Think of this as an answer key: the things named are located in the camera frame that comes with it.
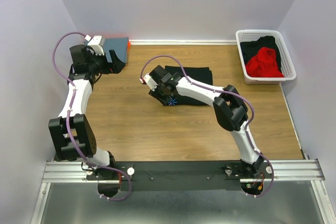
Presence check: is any black t-shirt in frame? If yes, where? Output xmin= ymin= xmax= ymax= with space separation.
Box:
xmin=158 ymin=65 xmax=213 ymax=106

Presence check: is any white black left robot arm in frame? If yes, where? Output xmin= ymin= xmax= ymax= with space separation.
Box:
xmin=48 ymin=44 xmax=124 ymax=178

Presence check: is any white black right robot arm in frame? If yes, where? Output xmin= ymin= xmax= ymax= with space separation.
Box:
xmin=143 ymin=65 xmax=265 ymax=177

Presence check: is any folded blue t-shirt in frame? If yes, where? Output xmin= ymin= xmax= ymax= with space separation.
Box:
xmin=83 ymin=37 xmax=129 ymax=65

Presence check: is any white plastic laundry basket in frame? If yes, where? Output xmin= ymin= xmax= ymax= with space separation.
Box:
xmin=236 ymin=29 xmax=297 ymax=84

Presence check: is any black garment in basket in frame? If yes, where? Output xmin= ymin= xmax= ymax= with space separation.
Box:
xmin=240 ymin=36 xmax=281 ymax=71

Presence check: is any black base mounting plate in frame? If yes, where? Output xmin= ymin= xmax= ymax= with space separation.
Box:
xmin=86 ymin=161 xmax=272 ymax=196

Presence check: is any red t-shirt in basket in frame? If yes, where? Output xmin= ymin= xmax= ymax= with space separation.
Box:
xmin=245 ymin=47 xmax=283 ymax=78

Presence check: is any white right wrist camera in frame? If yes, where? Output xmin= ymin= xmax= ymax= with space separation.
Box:
xmin=139 ymin=74 xmax=158 ymax=91

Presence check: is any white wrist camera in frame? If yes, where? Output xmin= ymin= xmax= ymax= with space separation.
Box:
xmin=139 ymin=74 xmax=158 ymax=91
xmin=84 ymin=35 xmax=105 ymax=56

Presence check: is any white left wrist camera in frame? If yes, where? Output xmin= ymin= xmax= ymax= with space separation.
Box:
xmin=84 ymin=35 xmax=105 ymax=56

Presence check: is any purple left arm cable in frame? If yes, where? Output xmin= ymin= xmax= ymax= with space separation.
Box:
xmin=52 ymin=31 xmax=133 ymax=202

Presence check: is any aluminium frame rail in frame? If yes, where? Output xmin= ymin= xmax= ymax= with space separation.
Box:
xmin=32 ymin=159 xmax=335 ymax=223

